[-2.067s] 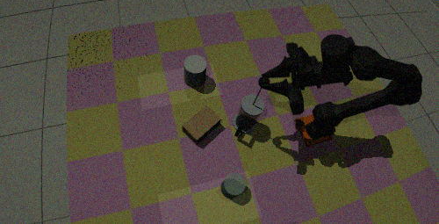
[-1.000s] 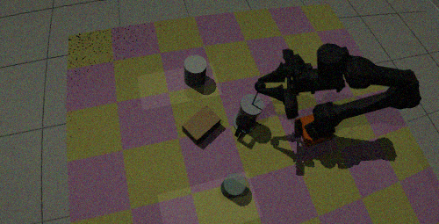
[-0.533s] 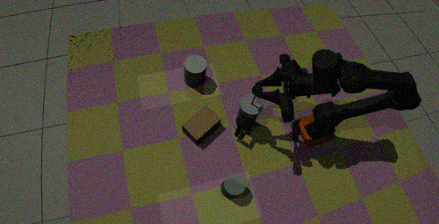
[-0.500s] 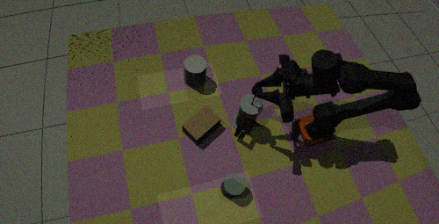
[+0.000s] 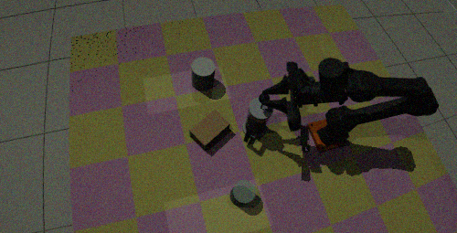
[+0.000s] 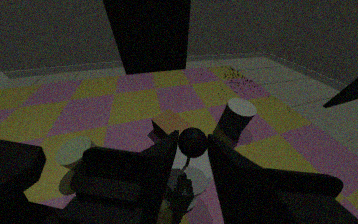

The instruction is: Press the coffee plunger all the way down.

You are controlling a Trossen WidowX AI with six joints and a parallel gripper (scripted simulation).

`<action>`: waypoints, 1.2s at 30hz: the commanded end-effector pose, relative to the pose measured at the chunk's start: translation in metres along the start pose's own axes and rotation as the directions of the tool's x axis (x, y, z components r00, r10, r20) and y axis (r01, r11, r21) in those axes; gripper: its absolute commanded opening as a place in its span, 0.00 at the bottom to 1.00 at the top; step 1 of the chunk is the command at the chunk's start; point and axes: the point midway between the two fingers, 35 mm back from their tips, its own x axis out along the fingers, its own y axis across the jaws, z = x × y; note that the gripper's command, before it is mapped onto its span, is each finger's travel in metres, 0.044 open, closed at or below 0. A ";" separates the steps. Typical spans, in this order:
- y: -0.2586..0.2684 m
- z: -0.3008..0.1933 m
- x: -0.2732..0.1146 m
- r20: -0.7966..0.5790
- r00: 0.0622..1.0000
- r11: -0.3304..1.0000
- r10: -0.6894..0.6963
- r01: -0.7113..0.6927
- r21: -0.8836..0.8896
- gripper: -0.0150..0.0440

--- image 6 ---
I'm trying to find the brown rectangular block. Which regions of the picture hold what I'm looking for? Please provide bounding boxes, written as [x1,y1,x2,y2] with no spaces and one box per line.
[151,109,193,138]

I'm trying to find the black cylinder with grey top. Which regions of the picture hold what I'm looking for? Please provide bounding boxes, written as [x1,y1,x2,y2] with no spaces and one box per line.
[218,98,257,136]

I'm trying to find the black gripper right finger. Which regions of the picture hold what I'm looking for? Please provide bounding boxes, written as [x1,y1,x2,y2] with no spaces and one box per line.
[207,134,343,224]

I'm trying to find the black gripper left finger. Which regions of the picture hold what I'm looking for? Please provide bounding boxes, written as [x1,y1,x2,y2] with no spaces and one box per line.
[82,130,179,224]

